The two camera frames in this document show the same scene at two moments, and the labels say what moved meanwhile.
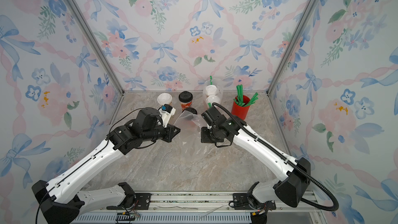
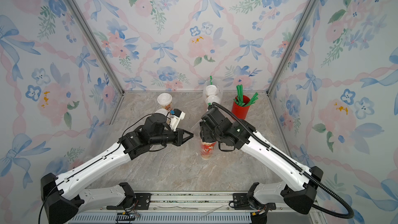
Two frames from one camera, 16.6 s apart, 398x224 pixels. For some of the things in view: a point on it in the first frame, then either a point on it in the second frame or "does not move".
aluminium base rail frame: x=202 y=208 does not move
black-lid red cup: x=185 y=98 → x=207 y=149
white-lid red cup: x=211 y=89 does not move
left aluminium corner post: x=90 y=32 does not move
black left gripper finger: x=171 y=130 → x=186 y=138
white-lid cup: x=212 y=92 does not move
